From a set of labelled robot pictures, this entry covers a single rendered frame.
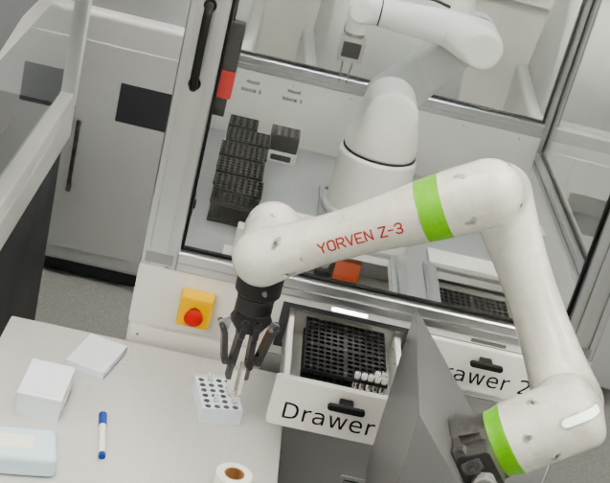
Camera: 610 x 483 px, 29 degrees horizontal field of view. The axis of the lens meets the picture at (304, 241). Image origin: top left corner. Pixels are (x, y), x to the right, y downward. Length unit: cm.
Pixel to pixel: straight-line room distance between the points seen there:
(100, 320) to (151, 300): 160
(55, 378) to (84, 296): 196
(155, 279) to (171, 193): 21
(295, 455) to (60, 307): 166
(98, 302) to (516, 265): 238
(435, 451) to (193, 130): 88
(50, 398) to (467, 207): 88
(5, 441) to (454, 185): 92
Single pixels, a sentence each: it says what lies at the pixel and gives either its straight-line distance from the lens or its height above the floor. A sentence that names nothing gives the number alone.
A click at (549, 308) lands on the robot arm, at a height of 123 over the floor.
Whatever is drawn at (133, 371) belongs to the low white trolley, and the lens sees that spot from 259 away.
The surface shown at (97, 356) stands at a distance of 258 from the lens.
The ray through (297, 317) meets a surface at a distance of 269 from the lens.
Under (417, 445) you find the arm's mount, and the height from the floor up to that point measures 109.
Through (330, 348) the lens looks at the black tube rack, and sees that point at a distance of 255.
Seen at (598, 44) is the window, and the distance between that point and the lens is 248.
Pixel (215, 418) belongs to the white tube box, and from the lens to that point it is 247.
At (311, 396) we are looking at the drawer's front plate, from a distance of 238.
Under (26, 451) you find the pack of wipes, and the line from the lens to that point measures 224.
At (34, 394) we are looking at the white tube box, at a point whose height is 81.
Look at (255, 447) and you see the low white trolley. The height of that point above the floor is 76.
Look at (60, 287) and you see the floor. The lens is 441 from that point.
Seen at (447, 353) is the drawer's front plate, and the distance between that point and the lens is 267.
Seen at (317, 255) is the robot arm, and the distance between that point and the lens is 214.
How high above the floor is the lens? 215
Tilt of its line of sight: 25 degrees down
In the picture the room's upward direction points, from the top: 14 degrees clockwise
